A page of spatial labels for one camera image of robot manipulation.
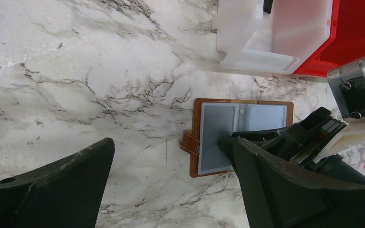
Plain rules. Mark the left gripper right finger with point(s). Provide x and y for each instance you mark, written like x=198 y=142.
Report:
x=280 y=194

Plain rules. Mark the white plastic bin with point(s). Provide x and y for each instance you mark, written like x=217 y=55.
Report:
x=279 y=41

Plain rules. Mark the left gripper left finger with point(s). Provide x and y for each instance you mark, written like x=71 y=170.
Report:
x=66 y=193

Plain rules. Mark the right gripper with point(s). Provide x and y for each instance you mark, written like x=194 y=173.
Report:
x=302 y=142

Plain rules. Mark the red plastic bin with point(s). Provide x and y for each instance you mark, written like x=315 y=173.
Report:
x=346 y=41

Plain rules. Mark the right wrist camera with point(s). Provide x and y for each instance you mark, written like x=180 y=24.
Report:
x=347 y=84

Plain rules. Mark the black card in white bin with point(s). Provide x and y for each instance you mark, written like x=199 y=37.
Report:
x=267 y=6

